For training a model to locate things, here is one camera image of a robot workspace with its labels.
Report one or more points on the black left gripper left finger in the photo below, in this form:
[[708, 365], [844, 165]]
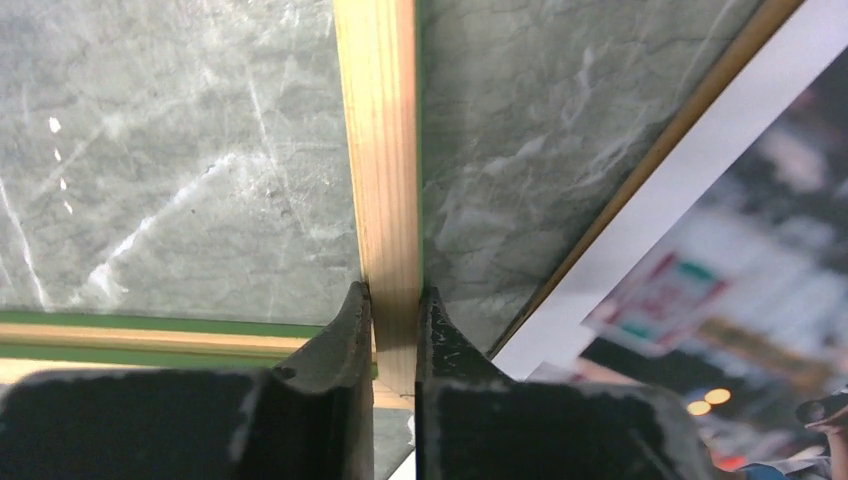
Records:
[[308, 417]]

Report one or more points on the wooden picture frame green inlay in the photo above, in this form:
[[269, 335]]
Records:
[[240, 161]]

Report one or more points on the printed photo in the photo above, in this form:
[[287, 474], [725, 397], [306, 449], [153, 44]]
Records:
[[724, 277]]

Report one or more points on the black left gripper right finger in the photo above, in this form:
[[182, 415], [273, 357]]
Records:
[[475, 422]]

